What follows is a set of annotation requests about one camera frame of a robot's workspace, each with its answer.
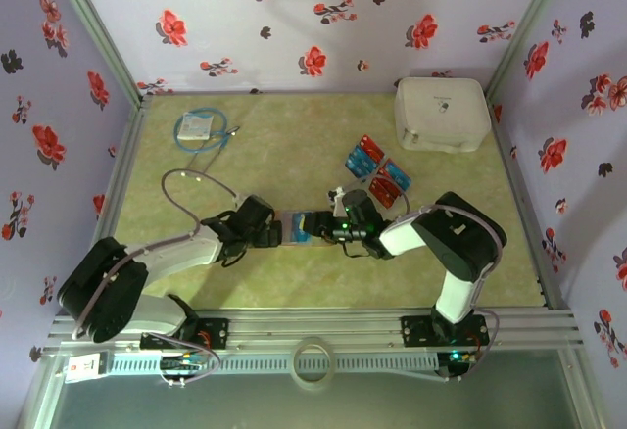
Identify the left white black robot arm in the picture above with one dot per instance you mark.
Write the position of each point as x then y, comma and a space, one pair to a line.
181, 252

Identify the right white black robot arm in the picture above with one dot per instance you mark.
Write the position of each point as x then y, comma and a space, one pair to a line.
460, 238

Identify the white label box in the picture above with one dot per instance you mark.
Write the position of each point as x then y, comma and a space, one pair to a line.
83, 367

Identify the aluminium frame corner post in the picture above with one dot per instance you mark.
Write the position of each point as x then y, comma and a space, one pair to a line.
93, 22
526, 22

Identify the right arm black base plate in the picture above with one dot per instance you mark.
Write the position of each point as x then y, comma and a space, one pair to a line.
416, 331

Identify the white zip storage case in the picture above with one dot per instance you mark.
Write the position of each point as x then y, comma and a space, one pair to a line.
441, 106

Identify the blue credit card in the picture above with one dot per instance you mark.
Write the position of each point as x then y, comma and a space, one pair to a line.
398, 174
299, 229
353, 156
362, 168

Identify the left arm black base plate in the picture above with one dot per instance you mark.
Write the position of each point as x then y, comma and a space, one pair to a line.
215, 333

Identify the clear tape roll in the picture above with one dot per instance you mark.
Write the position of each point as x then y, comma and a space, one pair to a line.
313, 386

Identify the white blue paper packet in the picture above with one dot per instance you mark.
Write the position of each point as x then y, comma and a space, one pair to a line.
193, 125

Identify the aluminium frame rail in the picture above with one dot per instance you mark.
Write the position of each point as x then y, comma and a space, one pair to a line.
313, 326

